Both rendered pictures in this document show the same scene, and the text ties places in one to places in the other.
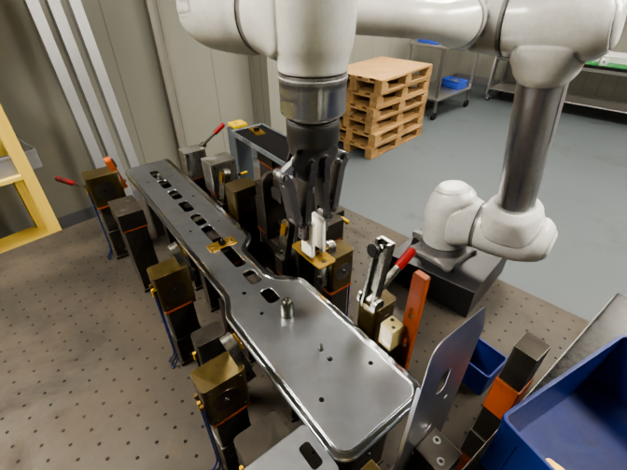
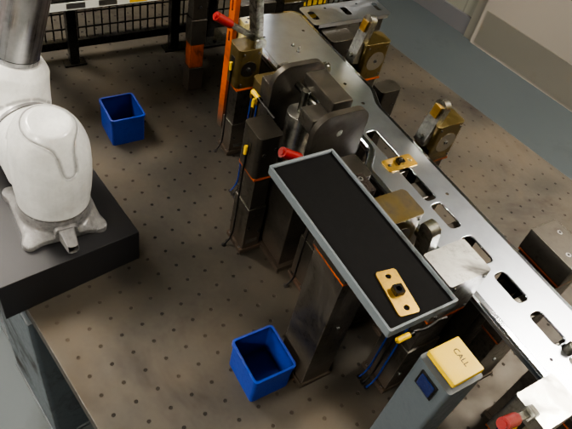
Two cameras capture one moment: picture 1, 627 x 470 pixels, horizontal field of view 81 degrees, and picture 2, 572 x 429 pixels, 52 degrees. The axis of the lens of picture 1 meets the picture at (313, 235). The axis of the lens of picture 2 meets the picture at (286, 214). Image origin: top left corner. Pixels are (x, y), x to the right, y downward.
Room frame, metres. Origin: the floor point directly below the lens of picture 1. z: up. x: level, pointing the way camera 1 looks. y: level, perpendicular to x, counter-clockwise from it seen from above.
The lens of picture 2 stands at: (1.92, -0.01, 1.88)
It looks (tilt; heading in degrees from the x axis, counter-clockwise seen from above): 47 degrees down; 177
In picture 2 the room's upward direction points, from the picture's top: 15 degrees clockwise
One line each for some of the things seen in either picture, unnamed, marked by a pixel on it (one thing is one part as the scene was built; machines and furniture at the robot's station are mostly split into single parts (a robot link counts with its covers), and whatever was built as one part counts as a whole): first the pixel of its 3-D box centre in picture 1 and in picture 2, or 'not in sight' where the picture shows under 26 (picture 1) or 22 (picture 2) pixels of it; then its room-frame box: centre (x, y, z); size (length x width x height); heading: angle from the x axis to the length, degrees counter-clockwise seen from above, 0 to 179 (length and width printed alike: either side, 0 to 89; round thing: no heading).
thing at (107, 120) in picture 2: (476, 364); (122, 119); (0.63, -0.46, 0.75); 0.11 x 0.10 x 0.09; 38
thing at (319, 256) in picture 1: (313, 251); not in sight; (0.51, 0.00, 1.25); 0.08 x 0.04 x 0.01; 38
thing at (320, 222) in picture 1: (318, 232); not in sight; (0.51, -0.01, 1.29); 0.03 x 0.01 x 0.07; 38
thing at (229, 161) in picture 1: (229, 206); (413, 326); (1.23, 0.33, 0.90); 0.13 x 0.08 x 0.41; 128
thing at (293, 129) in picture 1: (313, 146); not in sight; (0.51, 0.00, 1.45); 0.08 x 0.07 x 0.09; 128
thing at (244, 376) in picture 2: not in sight; (260, 363); (1.30, 0.05, 0.75); 0.11 x 0.10 x 0.09; 38
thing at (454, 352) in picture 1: (435, 403); not in sight; (0.28, -0.17, 1.17); 0.12 x 0.01 x 0.34; 128
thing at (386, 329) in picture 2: (272, 143); (356, 231); (1.25, 0.14, 1.16); 0.37 x 0.14 x 0.02; 38
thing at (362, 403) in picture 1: (216, 242); (406, 169); (0.87, 0.29, 1.00); 1.38 x 0.22 x 0.02; 38
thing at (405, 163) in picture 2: (221, 242); (400, 161); (0.86, 0.27, 1.01); 0.08 x 0.04 x 0.01; 127
